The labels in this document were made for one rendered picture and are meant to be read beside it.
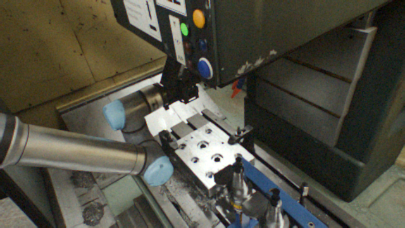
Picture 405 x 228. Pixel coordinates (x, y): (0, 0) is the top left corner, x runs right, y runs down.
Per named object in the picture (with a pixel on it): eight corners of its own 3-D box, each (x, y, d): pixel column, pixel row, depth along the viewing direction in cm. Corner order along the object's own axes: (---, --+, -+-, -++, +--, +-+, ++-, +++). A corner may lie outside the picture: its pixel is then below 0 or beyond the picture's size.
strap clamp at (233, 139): (231, 160, 116) (230, 135, 107) (226, 156, 119) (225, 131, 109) (254, 145, 122) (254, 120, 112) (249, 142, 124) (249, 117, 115)
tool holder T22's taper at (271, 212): (288, 221, 59) (291, 202, 55) (274, 234, 57) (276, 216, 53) (272, 206, 62) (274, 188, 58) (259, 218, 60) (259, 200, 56)
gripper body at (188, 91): (188, 87, 87) (155, 103, 83) (183, 64, 82) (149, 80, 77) (201, 97, 82) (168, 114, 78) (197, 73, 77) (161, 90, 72)
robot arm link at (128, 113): (108, 125, 77) (97, 101, 71) (143, 108, 81) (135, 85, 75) (118, 139, 71) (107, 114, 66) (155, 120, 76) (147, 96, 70)
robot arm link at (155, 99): (135, 85, 75) (148, 97, 70) (149, 78, 77) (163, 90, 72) (142, 106, 80) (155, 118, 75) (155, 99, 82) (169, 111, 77)
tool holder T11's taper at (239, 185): (252, 185, 67) (252, 168, 63) (241, 197, 64) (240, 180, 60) (238, 177, 69) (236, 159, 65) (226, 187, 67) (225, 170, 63)
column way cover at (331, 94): (332, 151, 115) (367, 33, 83) (252, 103, 147) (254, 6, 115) (339, 145, 117) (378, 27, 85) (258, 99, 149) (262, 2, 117)
